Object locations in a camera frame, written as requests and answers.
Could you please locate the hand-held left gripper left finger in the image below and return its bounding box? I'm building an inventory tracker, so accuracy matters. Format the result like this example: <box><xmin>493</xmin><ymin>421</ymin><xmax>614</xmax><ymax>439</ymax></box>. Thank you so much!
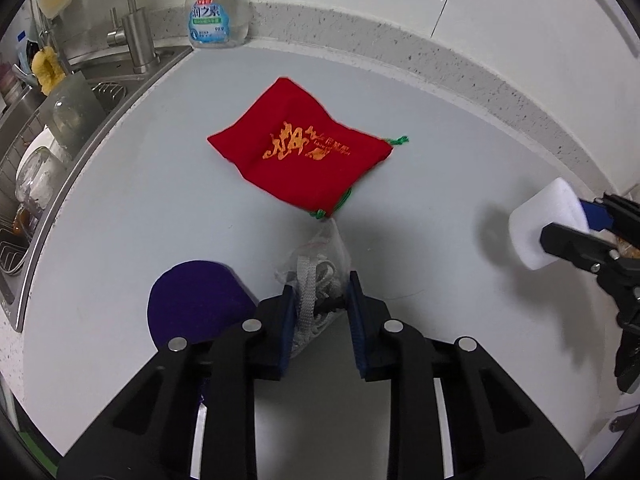
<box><xmin>57</xmin><ymin>284</ymin><xmax>297</xmax><ymax>480</ymax></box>

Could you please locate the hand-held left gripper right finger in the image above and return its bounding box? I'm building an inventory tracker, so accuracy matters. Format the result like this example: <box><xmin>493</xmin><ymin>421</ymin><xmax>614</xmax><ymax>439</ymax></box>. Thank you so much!
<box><xmin>347</xmin><ymin>270</ymin><xmax>586</xmax><ymax>480</ymax></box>

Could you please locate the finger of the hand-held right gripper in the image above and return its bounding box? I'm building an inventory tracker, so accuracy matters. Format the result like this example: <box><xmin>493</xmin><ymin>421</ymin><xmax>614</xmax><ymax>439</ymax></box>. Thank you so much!
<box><xmin>540</xmin><ymin>223</ymin><xmax>640</xmax><ymax>286</ymax></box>
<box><xmin>580</xmin><ymin>192</ymin><xmax>640</xmax><ymax>236</ymax></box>

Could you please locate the white sponge block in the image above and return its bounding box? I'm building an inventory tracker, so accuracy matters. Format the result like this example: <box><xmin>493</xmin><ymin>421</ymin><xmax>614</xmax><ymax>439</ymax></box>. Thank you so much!
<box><xmin>508</xmin><ymin>177</ymin><xmax>591</xmax><ymax>271</ymax></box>

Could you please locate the clear bag with grey cord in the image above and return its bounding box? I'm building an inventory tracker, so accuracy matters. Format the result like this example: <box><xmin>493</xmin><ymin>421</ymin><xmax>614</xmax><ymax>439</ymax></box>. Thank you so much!
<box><xmin>274</xmin><ymin>220</ymin><xmax>353</xmax><ymax>361</ymax></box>

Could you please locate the purple round felt pad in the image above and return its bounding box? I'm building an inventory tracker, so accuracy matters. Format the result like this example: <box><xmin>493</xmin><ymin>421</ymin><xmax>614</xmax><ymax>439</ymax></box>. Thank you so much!
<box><xmin>146</xmin><ymin>259</ymin><xmax>261</xmax><ymax>356</ymax></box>

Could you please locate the stainless steel sink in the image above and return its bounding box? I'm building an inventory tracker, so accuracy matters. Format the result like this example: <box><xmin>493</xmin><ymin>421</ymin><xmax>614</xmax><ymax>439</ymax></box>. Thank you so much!
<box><xmin>0</xmin><ymin>45</ymin><xmax>193</xmax><ymax>333</ymax></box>

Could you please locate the glass jar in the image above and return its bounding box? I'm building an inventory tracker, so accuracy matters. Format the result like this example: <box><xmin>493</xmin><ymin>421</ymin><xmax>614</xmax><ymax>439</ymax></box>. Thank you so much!
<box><xmin>15</xmin><ymin>146</ymin><xmax>73</xmax><ymax>211</ymax></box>

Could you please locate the clear soap bottle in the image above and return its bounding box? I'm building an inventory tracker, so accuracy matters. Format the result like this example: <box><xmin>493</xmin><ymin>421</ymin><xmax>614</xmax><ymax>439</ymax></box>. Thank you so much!
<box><xmin>185</xmin><ymin>0</ymin><xmax>251</xmax><ymax>51</ymax></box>

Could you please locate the steel faucet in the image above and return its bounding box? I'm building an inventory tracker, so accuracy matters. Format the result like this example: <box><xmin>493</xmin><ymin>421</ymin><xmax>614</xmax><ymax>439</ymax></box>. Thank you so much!
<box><xmin>106</xmin><ymin>0</ymin><xmax>162</xmax><ymax>76</ymax></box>

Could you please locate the yellow scrubber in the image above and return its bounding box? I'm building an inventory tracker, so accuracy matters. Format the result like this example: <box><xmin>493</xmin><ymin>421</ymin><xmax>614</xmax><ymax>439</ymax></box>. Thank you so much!
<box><xmin>31</xmin><ymin>46</ymin><xmax>68</xmax><ymax>96</ymax></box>

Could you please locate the red drawstring pouch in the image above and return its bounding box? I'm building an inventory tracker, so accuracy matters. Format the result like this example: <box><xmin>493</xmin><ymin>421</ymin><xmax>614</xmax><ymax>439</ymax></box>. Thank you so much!
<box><xmin>206</xmin><ymin>77</ymin><xmax>410</xmax><ymax>220</ymax></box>

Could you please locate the wire sink rack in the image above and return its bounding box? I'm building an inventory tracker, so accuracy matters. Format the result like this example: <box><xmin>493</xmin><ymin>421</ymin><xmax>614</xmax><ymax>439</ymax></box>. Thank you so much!
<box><xmin>91</xmin><ymin>81</ymin><xmax>127</xmax><ymax>111</ymax></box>

